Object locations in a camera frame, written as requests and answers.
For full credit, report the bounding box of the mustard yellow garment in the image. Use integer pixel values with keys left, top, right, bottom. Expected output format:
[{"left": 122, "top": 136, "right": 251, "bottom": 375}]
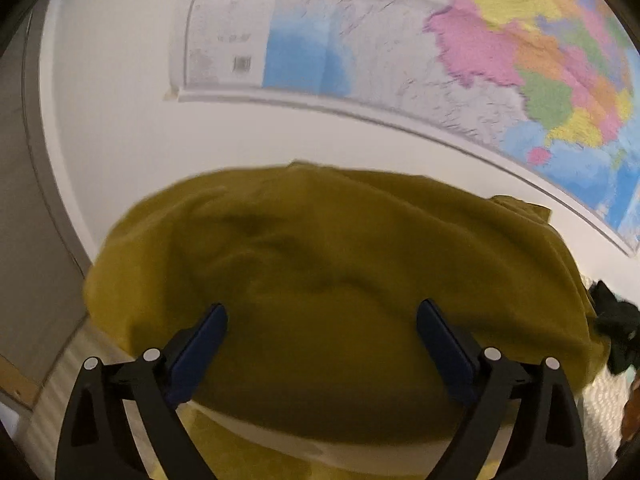
[{"left": 84, "top": 162, "right": 610, "bottom": 444}]

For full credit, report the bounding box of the white patterned blanket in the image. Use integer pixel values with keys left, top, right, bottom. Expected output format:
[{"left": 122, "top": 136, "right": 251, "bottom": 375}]
[{"left": 577, "top": 367, "right": 634, "bottom": 479}]

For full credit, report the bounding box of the white pillow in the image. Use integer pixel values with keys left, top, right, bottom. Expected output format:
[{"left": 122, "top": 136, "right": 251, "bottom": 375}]
[{"left": 188, "top": 401, "right": 451, "bottom": 477}]

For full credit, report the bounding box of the yellow-green bed sheet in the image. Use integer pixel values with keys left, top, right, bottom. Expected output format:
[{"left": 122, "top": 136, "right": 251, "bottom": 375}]
[{"left": 150, "top": 401, "right": 402, "bottom": 480}]

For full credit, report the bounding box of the black garment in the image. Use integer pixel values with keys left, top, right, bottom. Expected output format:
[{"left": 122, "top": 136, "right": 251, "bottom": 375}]
[{"left": 589, "top": 281, "right": 639, "bottom": 375}]

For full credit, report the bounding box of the brown wooden door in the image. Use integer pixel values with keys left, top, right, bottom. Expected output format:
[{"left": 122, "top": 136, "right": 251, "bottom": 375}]
[{"left": 1, "top": 0, "right": 89, "bottom": 411}]

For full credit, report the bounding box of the colourful wall map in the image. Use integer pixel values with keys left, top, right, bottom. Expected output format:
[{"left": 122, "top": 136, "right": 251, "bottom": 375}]
[{"left": 169, "top": 0, "right": 639, "bottom": 252}]

